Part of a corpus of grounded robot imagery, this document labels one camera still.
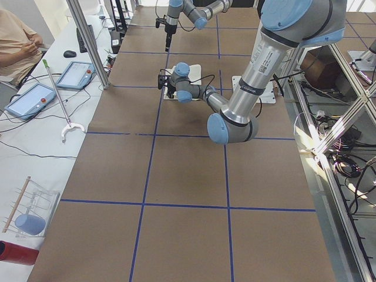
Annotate floor cable bundle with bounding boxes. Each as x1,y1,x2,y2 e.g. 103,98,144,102
293,82,376,212

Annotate aluminium frame truss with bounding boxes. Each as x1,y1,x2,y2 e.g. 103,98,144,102
280,38,375,281

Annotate blue teach pendant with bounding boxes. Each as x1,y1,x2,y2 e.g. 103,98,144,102
5,83,56,120
56,61,96,90

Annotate clear acrylic rack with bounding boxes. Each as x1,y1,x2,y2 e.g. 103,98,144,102
1,180,61,237

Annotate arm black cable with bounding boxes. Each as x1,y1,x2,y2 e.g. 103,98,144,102
187,74,217,89
154,0,196,32

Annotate aluminium frame post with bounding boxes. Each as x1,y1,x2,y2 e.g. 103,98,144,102
66,0,109,89

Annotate light blue cup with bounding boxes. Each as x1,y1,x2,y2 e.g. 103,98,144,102
15,214,46,236

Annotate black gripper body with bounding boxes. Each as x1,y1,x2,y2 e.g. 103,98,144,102
164,23,176,36
167,82,176,95

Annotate far blue teach pendant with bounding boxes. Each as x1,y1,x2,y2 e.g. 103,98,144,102
56,61,96,90

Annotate red cylinder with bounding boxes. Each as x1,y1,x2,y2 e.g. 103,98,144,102
1,240,39,266

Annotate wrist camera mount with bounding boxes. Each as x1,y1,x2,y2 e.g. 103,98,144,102
157,74,170,90
155,16,166,28

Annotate near blue teach pendant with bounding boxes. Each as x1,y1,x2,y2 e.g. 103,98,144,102
5,83,56,120

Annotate brown cardboard box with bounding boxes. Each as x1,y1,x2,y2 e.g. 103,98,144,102
301,51,336,89

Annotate black computer mouse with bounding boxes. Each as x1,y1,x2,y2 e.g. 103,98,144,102
63,50,77,58

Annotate black keyboard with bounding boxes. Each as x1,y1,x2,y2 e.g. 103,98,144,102
76,25,96,53

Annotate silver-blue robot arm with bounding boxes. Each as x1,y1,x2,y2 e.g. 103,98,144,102
159,0,347,144
158,0,233,52

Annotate wooden dowel stick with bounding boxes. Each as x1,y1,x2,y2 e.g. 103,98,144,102
2,176,31,233

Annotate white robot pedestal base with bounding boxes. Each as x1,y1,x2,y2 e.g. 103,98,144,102
231,76,276,104

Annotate black device white label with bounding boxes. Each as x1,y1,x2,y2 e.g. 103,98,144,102
110,31,122,54

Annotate seated person beige shirt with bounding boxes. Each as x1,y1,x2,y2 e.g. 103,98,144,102
1,9,43,86

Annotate white reacher grabber stick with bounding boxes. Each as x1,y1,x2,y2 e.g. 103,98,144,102
42,59,85,143

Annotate cream long-sleeve cat shirt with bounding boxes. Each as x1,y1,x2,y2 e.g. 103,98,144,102
163,64,202,100

